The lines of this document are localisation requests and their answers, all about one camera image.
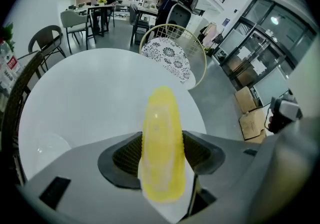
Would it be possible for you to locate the white moulded chair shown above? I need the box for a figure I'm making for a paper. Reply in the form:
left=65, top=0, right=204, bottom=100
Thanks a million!
left=165, top=2, right=194, bottom=42

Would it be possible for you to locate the floral round seat cushion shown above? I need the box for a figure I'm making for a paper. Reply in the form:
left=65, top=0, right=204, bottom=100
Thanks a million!
left=140, top=37, right=197, bottom=88

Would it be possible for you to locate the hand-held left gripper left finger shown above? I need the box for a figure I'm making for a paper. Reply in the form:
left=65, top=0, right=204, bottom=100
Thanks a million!
left=22, top=131, right=173, bottom=224

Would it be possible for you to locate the yellow corn cob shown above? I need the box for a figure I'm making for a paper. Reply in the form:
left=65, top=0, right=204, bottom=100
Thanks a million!
left=137, top=85, right=187, bottom=204

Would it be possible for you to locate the long dark-legged table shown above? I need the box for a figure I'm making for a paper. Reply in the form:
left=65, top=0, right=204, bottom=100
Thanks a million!
left=85, top=4, right=116, bottom=52

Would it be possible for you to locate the gold wire chair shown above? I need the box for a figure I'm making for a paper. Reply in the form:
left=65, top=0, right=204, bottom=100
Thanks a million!
left=138, top=24, right=208, bottom=92

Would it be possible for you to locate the grey upholstered chair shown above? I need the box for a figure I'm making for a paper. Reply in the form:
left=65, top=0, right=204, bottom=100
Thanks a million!
left=60, top=9, right=97, bottom=54

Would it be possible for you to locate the dark wooden chair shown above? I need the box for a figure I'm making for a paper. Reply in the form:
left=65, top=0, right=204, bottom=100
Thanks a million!
left=27, top=24, right=67, bottom=72

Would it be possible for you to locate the round white table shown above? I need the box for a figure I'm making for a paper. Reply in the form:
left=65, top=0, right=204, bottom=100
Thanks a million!
left=18, top=47, right=209, bottom=182

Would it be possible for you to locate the dark grey chair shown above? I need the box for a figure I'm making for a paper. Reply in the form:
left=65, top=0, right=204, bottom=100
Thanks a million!
left=129, top=2, right=151, bottom=47

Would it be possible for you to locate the black-framed glass door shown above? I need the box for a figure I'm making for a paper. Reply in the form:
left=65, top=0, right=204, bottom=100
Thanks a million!
left=219, top=0, right=319, bottom=109

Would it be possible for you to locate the green potted plant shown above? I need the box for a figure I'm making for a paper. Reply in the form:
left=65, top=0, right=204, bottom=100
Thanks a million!
left=0, top=22, right=15, bottom=52

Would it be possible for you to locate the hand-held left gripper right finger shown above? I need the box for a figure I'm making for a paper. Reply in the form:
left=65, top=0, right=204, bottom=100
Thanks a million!
left=183, top=130, right=271, bottom=224

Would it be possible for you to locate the clothes rack with garments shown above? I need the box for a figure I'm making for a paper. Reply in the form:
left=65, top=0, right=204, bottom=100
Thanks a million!
left=199, top=21, right=225, bottom=57

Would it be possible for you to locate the brown cardboard carton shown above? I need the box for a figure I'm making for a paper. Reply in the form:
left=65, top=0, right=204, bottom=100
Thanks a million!
left=233, top=85, right=259, bottom=115
left=238, top=108, right=267, bottom=142

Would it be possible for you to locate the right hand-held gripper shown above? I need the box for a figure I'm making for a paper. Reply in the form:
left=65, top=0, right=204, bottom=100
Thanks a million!
left=267, top=89, right=303, bottom=134

